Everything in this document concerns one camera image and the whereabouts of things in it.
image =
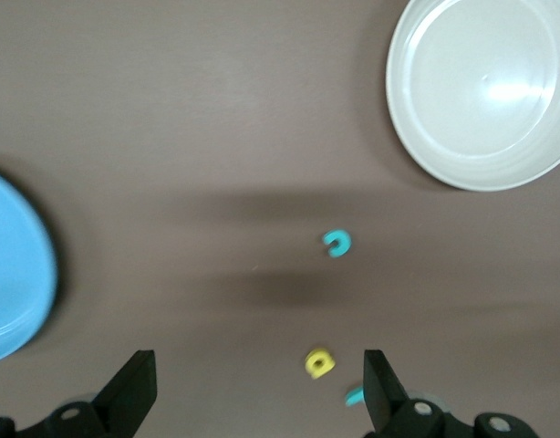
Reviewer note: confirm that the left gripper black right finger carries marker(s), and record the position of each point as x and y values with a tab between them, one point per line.
385	401

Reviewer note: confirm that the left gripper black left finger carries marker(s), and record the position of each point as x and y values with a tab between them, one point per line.
125	401

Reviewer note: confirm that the teal letter l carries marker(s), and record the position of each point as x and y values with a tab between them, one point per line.
354	397

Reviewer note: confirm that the yellow letter d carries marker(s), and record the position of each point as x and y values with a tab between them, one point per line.
314	365

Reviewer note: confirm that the teal letter c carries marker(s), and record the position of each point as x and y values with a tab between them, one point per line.
341	237

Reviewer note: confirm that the blue plate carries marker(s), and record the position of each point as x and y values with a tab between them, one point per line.
11	274

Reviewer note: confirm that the brown table cover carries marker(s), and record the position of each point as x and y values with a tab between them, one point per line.
193	114

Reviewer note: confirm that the beige plate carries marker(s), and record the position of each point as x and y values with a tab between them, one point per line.
480	91

